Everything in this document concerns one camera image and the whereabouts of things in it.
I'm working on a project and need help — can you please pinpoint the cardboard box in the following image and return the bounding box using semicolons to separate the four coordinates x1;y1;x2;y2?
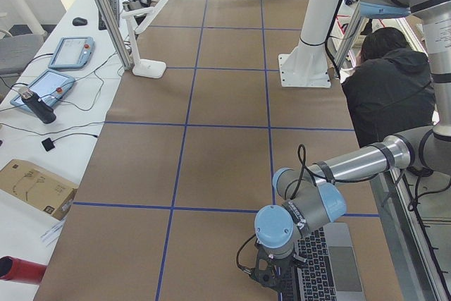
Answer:
1;159;78;221

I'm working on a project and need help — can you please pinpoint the black computer mouse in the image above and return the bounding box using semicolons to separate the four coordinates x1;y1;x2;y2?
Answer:
72;17;88;27

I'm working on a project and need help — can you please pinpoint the red cylinder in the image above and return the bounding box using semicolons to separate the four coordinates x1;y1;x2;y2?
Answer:
1;256;47;285

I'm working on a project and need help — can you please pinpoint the upper blue teach pendant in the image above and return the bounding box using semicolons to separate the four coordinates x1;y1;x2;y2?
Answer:
48;37;94;70

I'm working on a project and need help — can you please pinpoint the small black puck device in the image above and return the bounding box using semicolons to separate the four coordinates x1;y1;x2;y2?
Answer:
41;137;55;152

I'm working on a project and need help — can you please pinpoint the lower blue teach pendant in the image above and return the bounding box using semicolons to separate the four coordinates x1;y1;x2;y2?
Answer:
27;69;75;108

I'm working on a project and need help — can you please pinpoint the black keyboard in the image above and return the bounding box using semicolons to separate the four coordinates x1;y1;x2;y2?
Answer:
98;0;121;31

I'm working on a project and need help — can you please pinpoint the grey laptop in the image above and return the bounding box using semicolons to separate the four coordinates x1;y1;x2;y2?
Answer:
281;223;366;300

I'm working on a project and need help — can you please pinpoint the person in black jacket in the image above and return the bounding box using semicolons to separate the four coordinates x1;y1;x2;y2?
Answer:
342;27;435;147

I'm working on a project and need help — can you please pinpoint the aluminium frame post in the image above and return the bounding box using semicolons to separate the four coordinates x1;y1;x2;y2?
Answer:
94;0;132;70

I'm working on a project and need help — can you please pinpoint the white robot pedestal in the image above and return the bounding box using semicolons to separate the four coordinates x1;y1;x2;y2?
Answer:
278;0;342;88

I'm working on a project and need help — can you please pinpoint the white desk lamp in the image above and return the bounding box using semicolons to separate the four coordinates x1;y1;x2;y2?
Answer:
121;0;169;78

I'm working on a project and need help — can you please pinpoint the black bottle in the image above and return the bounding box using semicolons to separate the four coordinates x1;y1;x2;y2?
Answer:
18;87;56;124

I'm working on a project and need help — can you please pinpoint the grey office chair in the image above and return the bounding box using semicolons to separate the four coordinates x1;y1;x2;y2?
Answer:
1;34;44;75

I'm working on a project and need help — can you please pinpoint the blue teach pendant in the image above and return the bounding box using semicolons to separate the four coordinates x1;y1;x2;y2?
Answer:
27;69;75;108
48;37;94;70

